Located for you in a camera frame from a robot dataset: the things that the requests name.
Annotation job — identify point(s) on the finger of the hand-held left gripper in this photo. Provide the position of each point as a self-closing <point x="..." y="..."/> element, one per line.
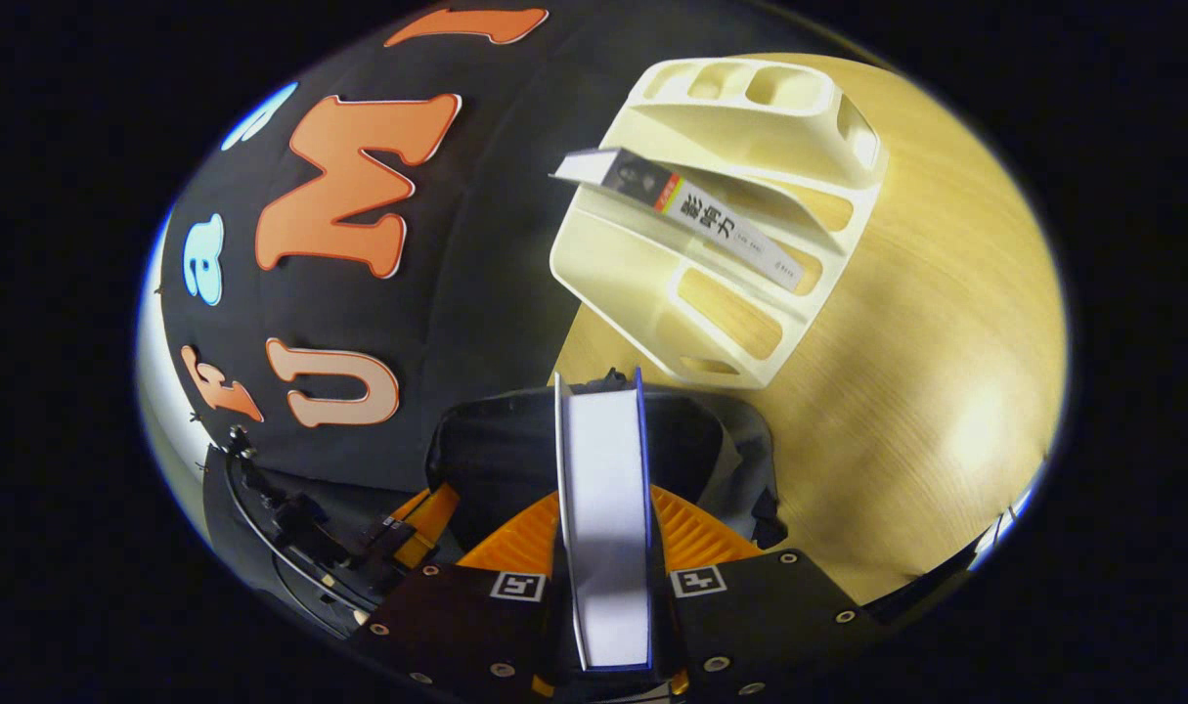
<point x="427" y="523"/>

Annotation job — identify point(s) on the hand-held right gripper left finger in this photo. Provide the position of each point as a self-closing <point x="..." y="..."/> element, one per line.
<point x="466" y="626"/>

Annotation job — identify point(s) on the black backdrop cloth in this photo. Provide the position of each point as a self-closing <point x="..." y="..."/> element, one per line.
<point x="476" y="244"/>

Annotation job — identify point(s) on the grey spine book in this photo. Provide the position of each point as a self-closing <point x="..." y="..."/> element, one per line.
<point x="711" y="220"/>

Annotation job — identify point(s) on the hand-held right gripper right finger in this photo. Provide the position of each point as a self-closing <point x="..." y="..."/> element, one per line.
<point x="750" y="626"/>

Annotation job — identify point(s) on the blue cover book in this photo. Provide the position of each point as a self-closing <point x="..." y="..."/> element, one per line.
<point x="608" y="528"/>

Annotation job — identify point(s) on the white bookshelf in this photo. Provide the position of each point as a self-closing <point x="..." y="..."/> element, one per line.
<point x="750" y="127"/>

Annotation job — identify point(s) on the grey schoolbag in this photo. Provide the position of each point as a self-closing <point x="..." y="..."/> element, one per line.
<point x="496" y="450"/>

